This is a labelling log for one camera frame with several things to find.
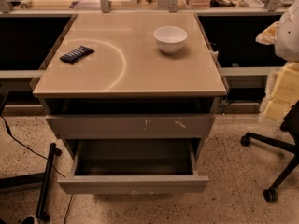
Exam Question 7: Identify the black rolling stand base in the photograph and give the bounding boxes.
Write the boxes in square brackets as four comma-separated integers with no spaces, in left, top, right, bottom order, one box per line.
[0,91,63,222]

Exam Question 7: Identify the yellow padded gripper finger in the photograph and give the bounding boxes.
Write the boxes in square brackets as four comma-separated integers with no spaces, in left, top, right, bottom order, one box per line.
[256,21,299,121]

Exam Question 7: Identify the dark blue snack bar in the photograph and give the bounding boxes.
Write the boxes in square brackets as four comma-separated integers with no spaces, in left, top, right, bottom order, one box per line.
[60,46,94,64]

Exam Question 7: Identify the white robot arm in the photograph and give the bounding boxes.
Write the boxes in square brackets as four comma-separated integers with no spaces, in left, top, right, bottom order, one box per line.
[256,0,299,121]

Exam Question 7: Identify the black office chair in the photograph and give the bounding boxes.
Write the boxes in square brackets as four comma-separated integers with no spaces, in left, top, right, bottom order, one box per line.
[240,100,299,203]

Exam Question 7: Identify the grey drawer cabinet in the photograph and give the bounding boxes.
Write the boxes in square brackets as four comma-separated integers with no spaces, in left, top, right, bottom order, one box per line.
[33,12,227,155]

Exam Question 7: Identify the grey top drawer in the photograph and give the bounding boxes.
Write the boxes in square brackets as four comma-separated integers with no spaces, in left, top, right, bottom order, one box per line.
[46,114,215,139]

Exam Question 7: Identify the black floor cable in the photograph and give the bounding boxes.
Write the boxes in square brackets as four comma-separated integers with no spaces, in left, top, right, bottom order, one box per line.
[0,114,74,224]

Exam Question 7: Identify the white ceramic bowl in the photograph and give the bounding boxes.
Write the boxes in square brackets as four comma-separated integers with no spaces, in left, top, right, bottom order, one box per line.
[153,26,188,54]

